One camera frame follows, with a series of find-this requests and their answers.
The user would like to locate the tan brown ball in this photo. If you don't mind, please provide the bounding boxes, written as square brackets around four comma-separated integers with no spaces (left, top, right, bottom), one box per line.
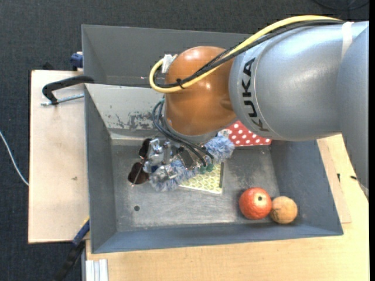
[269,196,299,225]

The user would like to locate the green yellow patterned flat box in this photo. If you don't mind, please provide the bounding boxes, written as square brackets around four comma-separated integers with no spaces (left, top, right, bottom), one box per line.
[178,162,225,194]

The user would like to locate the red white-dotted box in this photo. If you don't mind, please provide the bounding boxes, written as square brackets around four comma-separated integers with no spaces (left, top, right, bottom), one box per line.
[226,119,272,147]

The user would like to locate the blue and white fluffy cloth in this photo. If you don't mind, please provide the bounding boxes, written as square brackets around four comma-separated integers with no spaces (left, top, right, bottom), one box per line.
[149,135,236,193]

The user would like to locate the grey metal bin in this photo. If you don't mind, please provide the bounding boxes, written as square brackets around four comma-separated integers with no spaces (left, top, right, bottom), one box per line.
[81,24,344,254]

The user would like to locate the dark red sunglasses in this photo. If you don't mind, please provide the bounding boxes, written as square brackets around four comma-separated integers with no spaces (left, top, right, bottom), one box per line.
[127,138,154,186]

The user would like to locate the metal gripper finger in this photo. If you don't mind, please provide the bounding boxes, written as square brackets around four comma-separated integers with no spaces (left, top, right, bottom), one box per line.
[152,165,178,184]
[144,138,172,173]

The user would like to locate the orange fruit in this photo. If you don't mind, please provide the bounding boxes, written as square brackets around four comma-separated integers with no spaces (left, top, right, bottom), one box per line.
[238,187,273,221]

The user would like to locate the pale wood board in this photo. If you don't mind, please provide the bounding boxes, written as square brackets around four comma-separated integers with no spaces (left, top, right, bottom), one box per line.
[28,70,90,244]

